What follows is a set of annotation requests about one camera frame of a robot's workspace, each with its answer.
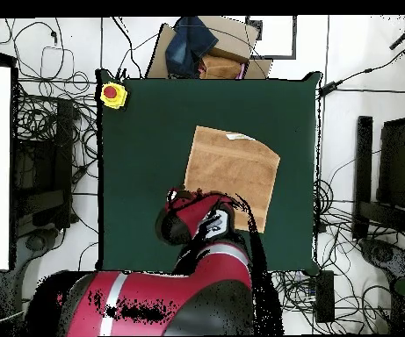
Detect tan terry towel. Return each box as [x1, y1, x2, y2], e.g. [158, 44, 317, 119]
[183, 125, 281, 233]

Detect dark green table cloth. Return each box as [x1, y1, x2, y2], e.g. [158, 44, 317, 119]
[95, 68, 323, 276]

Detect yellow emergency stop button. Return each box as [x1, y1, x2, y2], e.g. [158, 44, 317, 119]
[99, 81, 128, 111]

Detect orange folded towel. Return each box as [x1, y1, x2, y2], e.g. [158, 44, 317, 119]
[199, 54, 246, 80]

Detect grey stand base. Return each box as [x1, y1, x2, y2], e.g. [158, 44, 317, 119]
[359, 237, 405, 282]
[15, 224, 62, 278]

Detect blue denim jeans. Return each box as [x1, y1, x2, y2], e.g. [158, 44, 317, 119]
[164, 15, 220, 79]

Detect brown cardboard box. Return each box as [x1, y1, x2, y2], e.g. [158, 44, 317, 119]
[145, 15, 274, 80]

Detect black rectangular box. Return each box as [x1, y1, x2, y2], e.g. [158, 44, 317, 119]
[314, 269, 336, 324]

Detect black power adapter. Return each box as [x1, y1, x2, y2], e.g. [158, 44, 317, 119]
[318, 80, 344, 97]

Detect tangle of black cables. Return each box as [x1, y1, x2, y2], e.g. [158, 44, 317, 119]
[11, 78, 99, 226]
[275, 271, 391, 334]
[312, 176, 365, 243]

